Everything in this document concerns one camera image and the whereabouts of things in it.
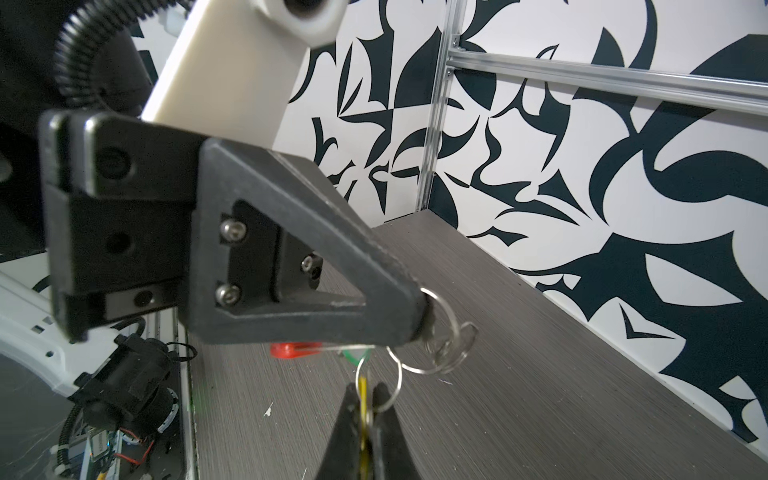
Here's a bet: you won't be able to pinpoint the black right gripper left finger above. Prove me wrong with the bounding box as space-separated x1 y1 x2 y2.
315 383 362 480

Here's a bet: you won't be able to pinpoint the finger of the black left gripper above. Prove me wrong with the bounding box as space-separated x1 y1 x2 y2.
179 139 428 347

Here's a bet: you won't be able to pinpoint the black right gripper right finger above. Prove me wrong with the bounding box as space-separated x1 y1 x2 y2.
368 406 421 480

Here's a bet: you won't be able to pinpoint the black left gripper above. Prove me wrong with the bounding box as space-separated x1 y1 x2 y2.
38 110 205 342

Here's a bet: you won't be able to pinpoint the green key tag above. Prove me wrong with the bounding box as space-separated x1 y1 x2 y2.
341 349 369 366

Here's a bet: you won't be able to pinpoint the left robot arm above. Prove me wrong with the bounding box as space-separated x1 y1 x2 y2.
1 1 428 436

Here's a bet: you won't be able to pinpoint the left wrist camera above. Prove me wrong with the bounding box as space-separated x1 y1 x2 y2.
141 0 347 148

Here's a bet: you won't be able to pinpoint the black corrugated cable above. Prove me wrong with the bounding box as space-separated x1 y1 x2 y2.
52 0 193 112

